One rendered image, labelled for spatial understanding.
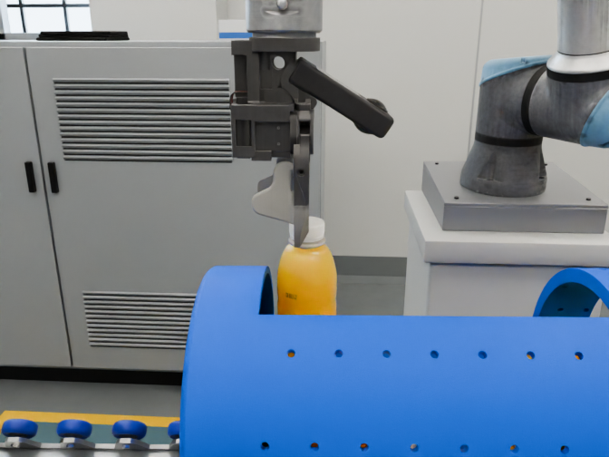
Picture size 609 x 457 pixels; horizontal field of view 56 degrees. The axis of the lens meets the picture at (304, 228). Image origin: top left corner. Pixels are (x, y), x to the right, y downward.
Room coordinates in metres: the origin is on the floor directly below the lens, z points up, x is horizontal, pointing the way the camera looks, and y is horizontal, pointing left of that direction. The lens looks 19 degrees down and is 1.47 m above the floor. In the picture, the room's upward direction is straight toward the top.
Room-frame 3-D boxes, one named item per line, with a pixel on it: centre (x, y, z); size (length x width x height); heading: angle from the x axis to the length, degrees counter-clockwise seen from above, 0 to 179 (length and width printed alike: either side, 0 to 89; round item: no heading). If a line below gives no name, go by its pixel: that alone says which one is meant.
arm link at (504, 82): (1.01, -0.37, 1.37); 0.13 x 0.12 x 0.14; 34
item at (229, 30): (2.31, 0.20, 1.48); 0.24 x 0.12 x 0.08; 94
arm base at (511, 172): (1.02, -0.37, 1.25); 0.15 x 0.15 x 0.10
